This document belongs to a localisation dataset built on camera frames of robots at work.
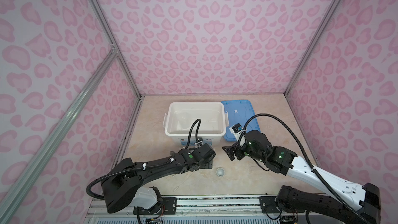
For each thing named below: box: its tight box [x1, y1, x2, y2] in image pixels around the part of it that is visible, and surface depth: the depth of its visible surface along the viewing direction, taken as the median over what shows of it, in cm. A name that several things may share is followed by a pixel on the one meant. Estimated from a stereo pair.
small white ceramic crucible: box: [216, 167, 225, 177], surface depth 83 cm
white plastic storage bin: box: [162, 101, 230, 147], surface depth 94 cm
